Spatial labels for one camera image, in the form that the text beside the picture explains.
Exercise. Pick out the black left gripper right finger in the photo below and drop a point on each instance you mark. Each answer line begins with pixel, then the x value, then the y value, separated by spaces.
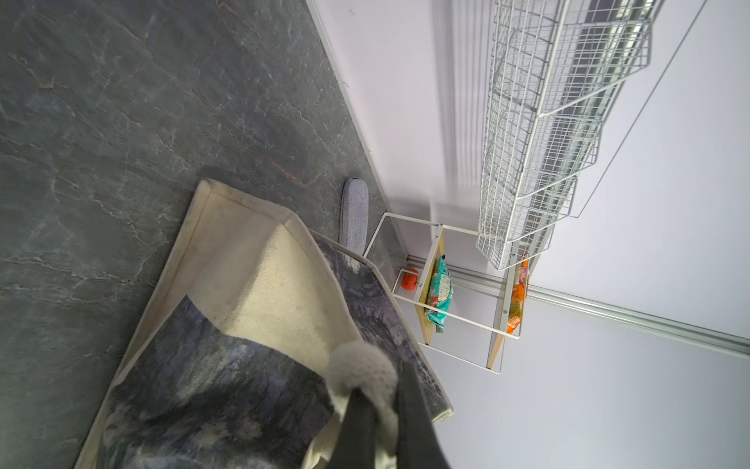
pixel 418 445

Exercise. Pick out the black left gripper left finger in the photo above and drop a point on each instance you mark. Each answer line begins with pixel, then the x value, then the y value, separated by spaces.
pixel 355 446

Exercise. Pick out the cream canvas grocery bag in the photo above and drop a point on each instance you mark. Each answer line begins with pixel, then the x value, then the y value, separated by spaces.
pixel 226 368

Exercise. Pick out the teal snack bag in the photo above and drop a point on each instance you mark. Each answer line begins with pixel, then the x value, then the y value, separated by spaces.
pixel 440 295

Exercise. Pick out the orange pink snack bag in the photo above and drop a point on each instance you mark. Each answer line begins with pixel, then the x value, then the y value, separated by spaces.
pixel 518 296

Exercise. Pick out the white metal wooden shelf rack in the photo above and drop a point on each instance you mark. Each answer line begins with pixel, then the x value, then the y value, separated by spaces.
pixel 475 330

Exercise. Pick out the grey fabric glasses case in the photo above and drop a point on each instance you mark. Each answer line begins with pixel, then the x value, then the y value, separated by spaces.
pixel 353 223

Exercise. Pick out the white wire wall basket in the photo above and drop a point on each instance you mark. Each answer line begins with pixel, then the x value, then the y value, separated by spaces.
pixel 557 69

